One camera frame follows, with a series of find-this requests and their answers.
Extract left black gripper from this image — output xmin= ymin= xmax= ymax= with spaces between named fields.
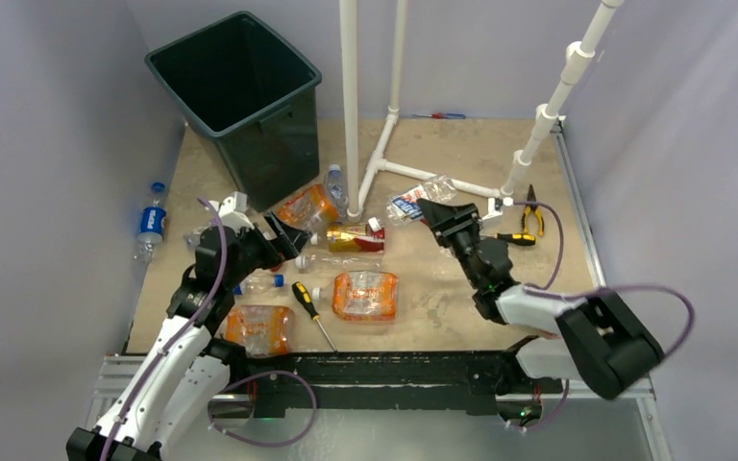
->
xmin=224 ymin=210 xmax=309 ymax=289

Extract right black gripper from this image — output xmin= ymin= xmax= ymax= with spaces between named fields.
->
xmin=419 ymin=199 xmax=483 ymax=288

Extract pepsi bottle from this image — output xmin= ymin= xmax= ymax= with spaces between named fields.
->
xmin=135 ymin=182 xmax=167 ymax=263
xmin=234 ymin=273 xmax=284 ymax=296

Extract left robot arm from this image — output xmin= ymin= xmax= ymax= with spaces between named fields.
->
xmin=65 ymin=212 xmax=309 ymax=460

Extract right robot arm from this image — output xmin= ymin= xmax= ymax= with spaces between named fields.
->
xmin=417 ymin=199 xmax=666 ymax=400

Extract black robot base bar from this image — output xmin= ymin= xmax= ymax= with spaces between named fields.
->
xmin=229 ymin=351 xmax=563 ymax=418

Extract orange label bottle near bin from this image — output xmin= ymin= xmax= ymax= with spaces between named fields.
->
xmin=276 ymin=183 xmax=339 ymax=232

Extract dark green plastic bin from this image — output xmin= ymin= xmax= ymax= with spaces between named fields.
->
xmin=144 ymin=11 xmax=322 ymax=211

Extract yellow black screwdriver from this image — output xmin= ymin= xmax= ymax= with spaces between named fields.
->
xmin=291 ymin=281 xmax=337 ymax=352

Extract clear bottle white cap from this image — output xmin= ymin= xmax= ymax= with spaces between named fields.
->
xmin=293 ymin=253 xmax=382 ymax=272

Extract blue white label bottle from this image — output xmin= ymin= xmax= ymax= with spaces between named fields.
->
xmin=386 ymin=175 xmax=457 ymax=226

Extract red gold label bottle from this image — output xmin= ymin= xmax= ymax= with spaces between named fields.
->
xmin=309 ymin=218 xmax=385 ymax=253

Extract yellow black pliers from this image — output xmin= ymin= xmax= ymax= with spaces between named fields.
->
xmin=521 ymin=183 xmax=545 ymax=237

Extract clear small water bottle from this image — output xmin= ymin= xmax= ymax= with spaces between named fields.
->
xmin=324 ymin=164 xmax=349 ymax=219

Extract orange label bottle centre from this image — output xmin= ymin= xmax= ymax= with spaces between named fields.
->
xmin=310 ymin=271 xmax=400 ymax=322

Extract orange label bottle front left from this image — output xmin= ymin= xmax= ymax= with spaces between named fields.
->
xmin=222 ymin=304 xmax=295 ymax=358

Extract crushed clear bottle left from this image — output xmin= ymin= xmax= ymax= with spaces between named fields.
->
xmin=184 ymin=225 xmax=209 ymax=251

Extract small red blue screwdriver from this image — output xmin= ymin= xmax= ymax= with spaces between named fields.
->
xmin=412 ymin=112 xmax=466 ymax=120

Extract white PVC pipe frame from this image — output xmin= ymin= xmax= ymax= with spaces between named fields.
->
xmin=338 ymin=0 xmax=627 ymax=222

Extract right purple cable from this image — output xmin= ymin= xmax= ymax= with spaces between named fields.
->
xmin=511 ymin=201 xmax=696 ymax=361

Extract Pepsi bottle by wall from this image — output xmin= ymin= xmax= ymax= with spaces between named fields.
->
xmin=135 ymin=182 xmax=167 ymax=263

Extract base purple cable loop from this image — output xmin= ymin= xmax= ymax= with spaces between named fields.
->
xmin=207 ymin=370 xmax=318 ymax=448

